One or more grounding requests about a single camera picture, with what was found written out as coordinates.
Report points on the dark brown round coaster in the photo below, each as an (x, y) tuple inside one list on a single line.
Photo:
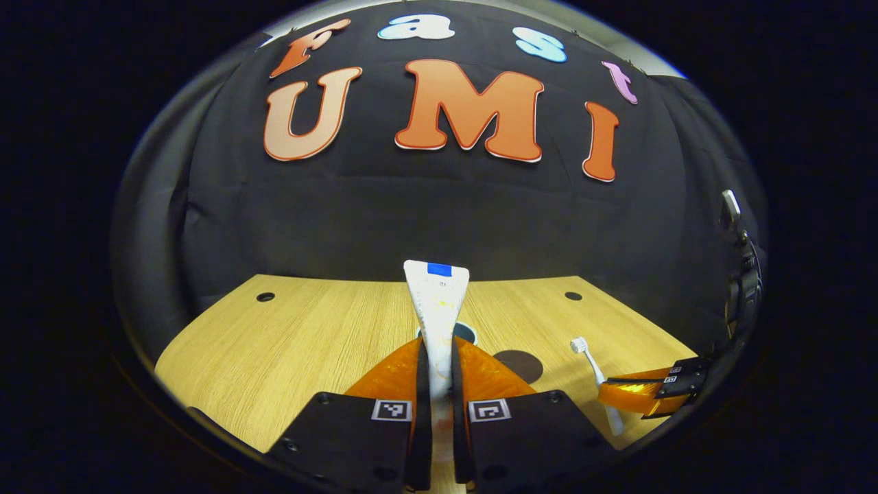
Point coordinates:
[(521, 365)]

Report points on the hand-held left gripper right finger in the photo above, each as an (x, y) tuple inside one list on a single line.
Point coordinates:
[(461, 439)]

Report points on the white toothbrush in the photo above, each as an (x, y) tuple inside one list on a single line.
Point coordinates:
[(597, 374)]

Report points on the white toothpaste tube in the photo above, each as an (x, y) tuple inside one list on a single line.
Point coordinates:
[(439, 309)]

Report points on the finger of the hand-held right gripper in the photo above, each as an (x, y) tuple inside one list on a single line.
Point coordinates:
[(682, 394), (686, 367)]

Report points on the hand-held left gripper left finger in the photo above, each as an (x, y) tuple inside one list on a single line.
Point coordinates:
[(422, 439)]

